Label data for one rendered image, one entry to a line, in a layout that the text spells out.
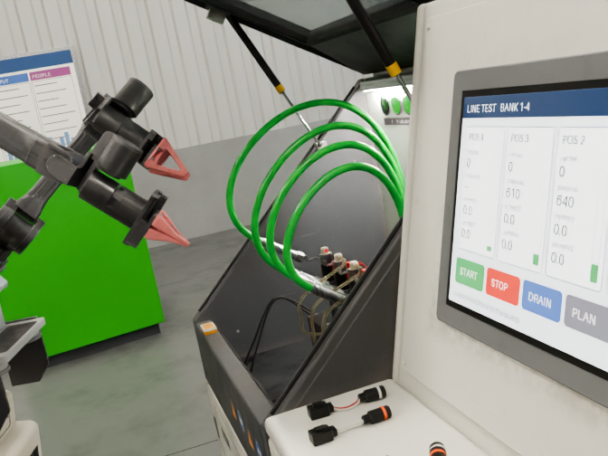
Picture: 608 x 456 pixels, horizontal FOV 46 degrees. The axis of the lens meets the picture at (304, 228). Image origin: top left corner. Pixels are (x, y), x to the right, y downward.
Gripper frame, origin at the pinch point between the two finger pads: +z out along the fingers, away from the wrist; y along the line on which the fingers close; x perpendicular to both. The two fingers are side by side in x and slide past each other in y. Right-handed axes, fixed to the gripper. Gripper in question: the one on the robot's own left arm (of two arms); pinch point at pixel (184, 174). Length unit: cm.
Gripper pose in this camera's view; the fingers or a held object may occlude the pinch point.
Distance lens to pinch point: 141.7
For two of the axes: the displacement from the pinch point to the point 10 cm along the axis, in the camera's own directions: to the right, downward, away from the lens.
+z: 8.2, 5.7, 0.3
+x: -5.7, 8.2, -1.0
